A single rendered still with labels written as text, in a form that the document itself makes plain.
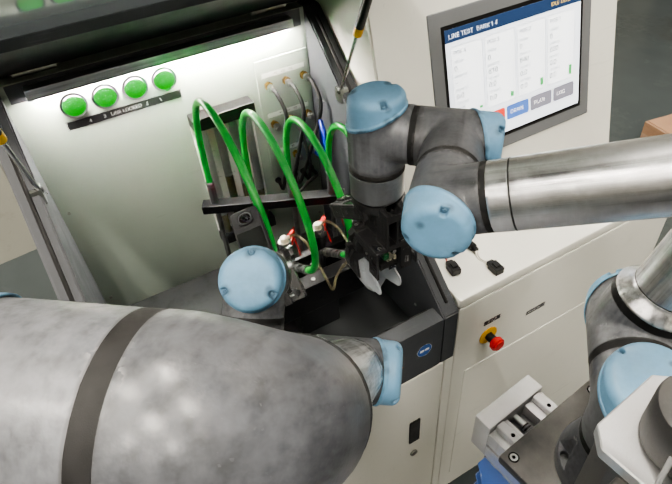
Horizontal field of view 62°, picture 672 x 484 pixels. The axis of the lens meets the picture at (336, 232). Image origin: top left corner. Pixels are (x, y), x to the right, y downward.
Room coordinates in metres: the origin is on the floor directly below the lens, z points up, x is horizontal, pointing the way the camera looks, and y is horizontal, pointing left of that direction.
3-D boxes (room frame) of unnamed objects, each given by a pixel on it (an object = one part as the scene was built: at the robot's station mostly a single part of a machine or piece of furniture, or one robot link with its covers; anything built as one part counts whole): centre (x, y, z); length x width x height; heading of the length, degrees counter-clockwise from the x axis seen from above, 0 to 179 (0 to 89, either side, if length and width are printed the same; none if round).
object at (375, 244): (0.60, -0.07, 1.34); 0.09 x 0.08 x 0.12; 26
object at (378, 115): (0.61, -0.07, 1.50); 0.09 x 0.08 x 0.11; 71
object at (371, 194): (0.61, -0.07, 1.42); 0.08 x 0.08 x 0.05
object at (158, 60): (1.07, 0.30, 1.43); 0.54 x 0.03 x 0.02; 116
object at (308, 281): (0.89, 0.07, 0.91); 0.34 x 0.10 x 0.15; 116
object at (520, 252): (1.01, -0.51, 0.96); 0.70 x 0.22 x 0.03; 116
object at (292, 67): (1.18, 0.08, 1.20); 0.13 x 0.03 x 0.31; 116
